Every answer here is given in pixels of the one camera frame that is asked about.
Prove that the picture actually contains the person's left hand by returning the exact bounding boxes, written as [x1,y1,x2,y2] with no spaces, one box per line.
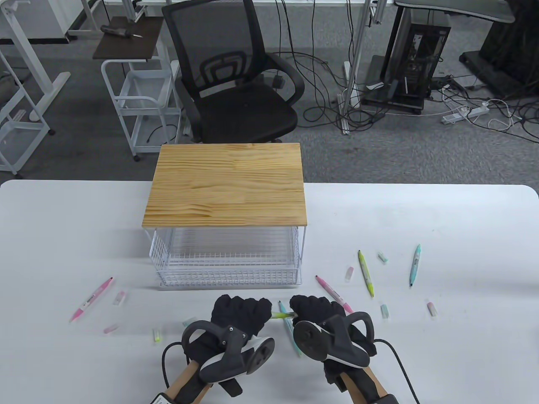
[185,295,275,397]

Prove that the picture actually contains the person's right hand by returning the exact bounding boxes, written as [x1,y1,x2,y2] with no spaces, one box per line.
[289,295,377,394]

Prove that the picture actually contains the pink double-ended highlighter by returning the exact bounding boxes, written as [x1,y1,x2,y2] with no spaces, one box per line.
[315,275,354,314]
[69,276,115,323]

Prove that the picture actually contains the white wire basket drawer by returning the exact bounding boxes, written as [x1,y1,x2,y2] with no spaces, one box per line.
[148,227,303,292]

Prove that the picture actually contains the teal double-ended highlighter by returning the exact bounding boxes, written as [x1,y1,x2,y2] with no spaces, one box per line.
[278,300,302,357]
[409,244,422,288]

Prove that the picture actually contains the person's right forearm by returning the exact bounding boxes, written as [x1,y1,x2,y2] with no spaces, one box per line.
[339,366,398,404]

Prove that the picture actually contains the person's left forearm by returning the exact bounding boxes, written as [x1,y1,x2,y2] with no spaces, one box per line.
[162,362,211,404]

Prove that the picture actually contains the black tracking controller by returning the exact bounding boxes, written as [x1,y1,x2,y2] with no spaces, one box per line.
[181,321,276,383]
[293,311,375,370]

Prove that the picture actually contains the black mesh office chair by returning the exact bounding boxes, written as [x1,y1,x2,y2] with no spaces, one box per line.
[161,0,306,144]

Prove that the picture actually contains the white power strip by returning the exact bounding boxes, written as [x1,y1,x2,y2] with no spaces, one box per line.
[441,105,491,125]

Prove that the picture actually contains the black computer tower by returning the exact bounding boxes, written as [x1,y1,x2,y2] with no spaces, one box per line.
[381,23,452,111]

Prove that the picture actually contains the dark brown side table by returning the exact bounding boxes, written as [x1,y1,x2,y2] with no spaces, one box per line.
[92,16,165,60]

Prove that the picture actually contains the white desk leg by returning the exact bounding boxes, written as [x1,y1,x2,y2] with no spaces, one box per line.
[0,0,71,123]

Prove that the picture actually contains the black machine base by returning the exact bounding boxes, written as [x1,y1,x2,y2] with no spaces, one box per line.
[459,12,539,100]

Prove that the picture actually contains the grey standing desk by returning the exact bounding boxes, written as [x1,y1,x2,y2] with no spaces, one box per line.
[362,0,516,116]

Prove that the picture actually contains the black glove cable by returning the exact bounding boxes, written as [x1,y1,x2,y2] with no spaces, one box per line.
[161,342,186,390]
[375,339,422,404]

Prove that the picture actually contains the wooden top wire rack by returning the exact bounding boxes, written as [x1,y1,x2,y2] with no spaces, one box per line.
[142,142,308,265]

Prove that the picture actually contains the black floor cables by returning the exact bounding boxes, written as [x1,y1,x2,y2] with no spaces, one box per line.
[430,75,539,144]
[269,0,390,129]

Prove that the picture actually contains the aluminium profile post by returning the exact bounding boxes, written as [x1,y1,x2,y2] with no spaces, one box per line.
[339,0,379,136]

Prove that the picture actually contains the black handled screwdriver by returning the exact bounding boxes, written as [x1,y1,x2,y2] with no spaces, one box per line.
[100,24,144,39]

